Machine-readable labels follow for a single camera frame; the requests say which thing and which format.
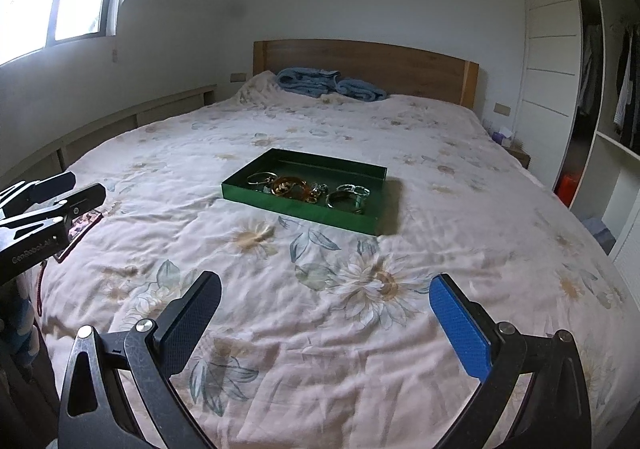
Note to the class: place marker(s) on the gloved left hand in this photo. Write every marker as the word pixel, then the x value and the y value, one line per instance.
pixel 19 334

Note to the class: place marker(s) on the dark jade bangle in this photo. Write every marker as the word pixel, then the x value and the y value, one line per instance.
pixel 345 201

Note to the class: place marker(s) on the twisted silver bangle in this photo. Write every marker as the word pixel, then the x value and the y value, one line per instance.
pixel 360 193

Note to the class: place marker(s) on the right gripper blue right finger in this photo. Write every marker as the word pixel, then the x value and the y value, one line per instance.
pixel 468 327

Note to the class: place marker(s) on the bedside table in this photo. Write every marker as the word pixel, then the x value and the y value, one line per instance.
pixel 505 138

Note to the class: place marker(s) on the white wardrobe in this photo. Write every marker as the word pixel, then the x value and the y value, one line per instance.
pixel 578 116

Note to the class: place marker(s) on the green jewelry box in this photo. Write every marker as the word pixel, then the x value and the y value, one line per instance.
pixel 323 189

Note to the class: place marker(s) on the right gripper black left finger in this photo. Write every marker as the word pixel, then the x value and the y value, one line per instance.
pixel 184 320

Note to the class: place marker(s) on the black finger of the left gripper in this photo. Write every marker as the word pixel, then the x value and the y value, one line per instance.
pixel 71 206

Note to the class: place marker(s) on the amber bangle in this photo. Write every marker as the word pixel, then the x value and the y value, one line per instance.
pixel 290 187

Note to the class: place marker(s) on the wooden headboard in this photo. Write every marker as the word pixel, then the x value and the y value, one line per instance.
pixel 395 69

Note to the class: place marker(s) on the blue folded towel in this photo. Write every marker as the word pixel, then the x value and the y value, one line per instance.
pixel 315 82

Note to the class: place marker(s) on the photo book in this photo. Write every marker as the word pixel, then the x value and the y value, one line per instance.
pixel 80 227

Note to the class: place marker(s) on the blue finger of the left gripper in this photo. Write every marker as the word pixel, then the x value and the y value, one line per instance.
pixel 22 195

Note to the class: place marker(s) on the floral bed duvet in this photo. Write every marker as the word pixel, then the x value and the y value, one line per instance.
pixel 324 338

